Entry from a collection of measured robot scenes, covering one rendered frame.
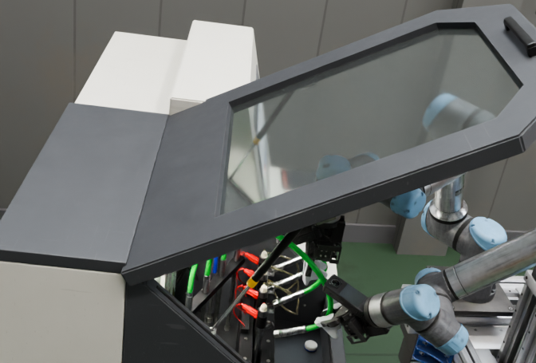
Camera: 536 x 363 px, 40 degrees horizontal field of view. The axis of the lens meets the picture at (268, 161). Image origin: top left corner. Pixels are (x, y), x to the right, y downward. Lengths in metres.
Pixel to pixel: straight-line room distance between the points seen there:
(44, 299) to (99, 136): 0.53
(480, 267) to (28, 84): 2.65
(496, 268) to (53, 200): 0.99
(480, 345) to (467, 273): 0.67
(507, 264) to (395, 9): 2.26
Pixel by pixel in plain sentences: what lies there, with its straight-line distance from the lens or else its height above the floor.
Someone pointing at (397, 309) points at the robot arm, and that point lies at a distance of 1.62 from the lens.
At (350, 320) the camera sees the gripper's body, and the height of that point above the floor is 1.31.
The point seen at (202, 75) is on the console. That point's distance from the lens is 2.24.
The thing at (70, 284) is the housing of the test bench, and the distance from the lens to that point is 1.56.
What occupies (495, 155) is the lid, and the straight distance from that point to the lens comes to 1.38.
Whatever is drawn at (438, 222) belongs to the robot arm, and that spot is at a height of 1.23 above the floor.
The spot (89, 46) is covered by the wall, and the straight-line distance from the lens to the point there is 3.71.
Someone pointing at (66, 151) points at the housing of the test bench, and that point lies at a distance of 1.88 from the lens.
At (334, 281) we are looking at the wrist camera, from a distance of 1.73.
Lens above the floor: 2.41
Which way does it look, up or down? 28 degrees down
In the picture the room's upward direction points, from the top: 9 degrees clockwise
